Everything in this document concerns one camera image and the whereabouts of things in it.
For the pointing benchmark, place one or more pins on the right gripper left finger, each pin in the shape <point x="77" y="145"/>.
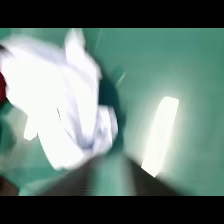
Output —
<point x="77" y="181"/>

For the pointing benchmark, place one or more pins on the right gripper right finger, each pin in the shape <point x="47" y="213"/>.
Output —
<point x="146" y="185"/>

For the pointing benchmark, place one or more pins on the white shirt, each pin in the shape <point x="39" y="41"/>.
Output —
<point x="63" y="100"/>

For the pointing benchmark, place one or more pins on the brown garment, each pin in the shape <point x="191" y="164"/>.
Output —
<point x="6" y="187"/>

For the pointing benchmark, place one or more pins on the red garment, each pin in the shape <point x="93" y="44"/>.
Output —
<point x="2" y="87"/>

